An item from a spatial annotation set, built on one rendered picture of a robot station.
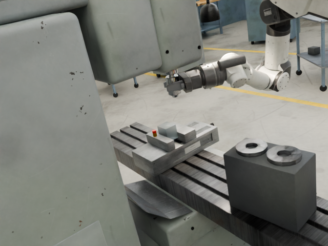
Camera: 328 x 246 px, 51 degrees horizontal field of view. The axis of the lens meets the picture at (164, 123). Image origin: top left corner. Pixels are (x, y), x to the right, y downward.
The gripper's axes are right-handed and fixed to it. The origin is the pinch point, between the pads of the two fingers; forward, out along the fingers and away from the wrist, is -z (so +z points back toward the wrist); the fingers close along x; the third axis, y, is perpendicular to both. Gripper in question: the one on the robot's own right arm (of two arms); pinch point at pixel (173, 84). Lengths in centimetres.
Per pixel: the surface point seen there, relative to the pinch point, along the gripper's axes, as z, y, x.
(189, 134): 3.4, 23.1, -4.7
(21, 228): -49, 9, 48
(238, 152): 8.9, 13.5, 35.0
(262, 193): 11.5, 23.5, 42.4
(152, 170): -15.0, 30.1, 2.8
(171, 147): -5.5, 24.2, -0.4
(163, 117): 26, 124, -280
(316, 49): 244, 88, -287
